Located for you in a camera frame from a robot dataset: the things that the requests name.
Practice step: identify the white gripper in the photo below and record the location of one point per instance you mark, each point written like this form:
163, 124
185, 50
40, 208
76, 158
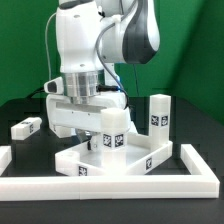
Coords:
62, 111

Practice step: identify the white desk tabletop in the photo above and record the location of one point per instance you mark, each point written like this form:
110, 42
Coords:
138, 157

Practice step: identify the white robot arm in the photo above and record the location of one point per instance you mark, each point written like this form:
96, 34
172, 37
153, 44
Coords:
90, 34

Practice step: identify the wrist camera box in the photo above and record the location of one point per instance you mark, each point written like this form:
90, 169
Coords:
54, 86

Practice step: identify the white U-shaped fixture frame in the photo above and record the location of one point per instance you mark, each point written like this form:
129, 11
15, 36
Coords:
200, 182

